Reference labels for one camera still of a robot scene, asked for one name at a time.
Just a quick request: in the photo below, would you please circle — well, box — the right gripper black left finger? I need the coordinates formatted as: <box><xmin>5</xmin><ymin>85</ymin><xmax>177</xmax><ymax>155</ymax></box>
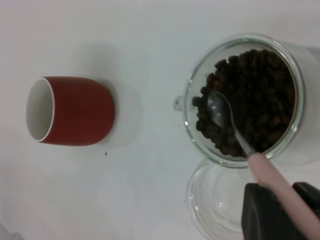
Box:
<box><xmin>241</xmin><ymin>182</ymin><xmax>310</xmax><ymax>240</ymax></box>

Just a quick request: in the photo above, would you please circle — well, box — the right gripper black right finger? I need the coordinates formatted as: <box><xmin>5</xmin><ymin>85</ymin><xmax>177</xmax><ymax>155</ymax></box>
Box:
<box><xmin>292</xmin><ymin>181</ymin><xmax>320</xmax><ymax>214</ymax></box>

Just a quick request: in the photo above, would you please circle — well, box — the metal spoon with pink handle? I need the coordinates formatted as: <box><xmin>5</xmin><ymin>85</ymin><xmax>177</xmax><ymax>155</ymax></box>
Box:
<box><xmin>206</xmin><ymin>90</ymin><xmax>320</xmax><ymax>240</ymax></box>

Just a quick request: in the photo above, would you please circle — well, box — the red ceramic mug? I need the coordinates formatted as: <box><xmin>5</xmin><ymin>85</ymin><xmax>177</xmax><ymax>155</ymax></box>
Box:
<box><xmin>25</xmin><ymin>76</ymin><xmax>116</xmax><ymax>147</ymax></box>

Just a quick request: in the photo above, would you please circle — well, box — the pile of dark coffee beans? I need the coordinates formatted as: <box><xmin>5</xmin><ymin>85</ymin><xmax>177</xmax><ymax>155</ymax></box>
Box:
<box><xmin>191</xmin><ymin>49</ymin><xmax>296</xmax><ymax>158</ymax></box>

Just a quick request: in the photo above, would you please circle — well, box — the clear glass saucer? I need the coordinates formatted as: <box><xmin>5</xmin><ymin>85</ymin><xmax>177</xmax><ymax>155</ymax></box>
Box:
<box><xmin>185</xmin><ymin>159</ymin><xmax>261</xmax><ymax>240</ymax></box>

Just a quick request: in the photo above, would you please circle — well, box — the clear glass cup with handle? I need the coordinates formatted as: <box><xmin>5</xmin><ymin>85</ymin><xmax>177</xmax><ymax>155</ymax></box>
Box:
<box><xmin>173</xmin><ymin>33</ymin><xmax>320</xmax><ymax>169</ymax></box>

